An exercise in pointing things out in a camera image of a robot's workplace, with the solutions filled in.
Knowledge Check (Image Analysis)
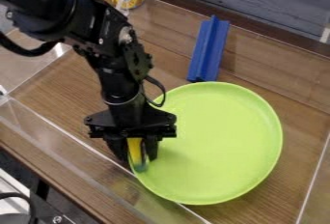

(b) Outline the blue plastic block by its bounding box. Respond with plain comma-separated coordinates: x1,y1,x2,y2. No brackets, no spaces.
186,15,229,82

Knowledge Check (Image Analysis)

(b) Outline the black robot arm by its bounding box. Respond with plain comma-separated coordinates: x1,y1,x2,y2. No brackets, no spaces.
0,0,176,163

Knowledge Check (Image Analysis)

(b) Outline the green round plate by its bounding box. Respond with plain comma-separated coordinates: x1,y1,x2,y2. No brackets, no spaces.
134,82,283,205

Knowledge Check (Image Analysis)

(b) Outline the black device under table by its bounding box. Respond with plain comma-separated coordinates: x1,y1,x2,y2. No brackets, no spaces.
0,182,100,224

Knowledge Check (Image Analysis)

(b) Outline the clear acrylic enclosure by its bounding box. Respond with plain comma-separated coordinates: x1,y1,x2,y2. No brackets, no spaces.
0,0,330,224

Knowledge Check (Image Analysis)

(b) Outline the black cable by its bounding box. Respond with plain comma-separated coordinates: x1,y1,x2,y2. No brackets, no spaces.
0,191,35,224

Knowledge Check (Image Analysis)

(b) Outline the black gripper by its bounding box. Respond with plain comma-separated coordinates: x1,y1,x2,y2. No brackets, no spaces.
84,104,176,162

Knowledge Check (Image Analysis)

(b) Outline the yellow toy banana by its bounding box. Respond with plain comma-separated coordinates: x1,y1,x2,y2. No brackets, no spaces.
128,138,148,173

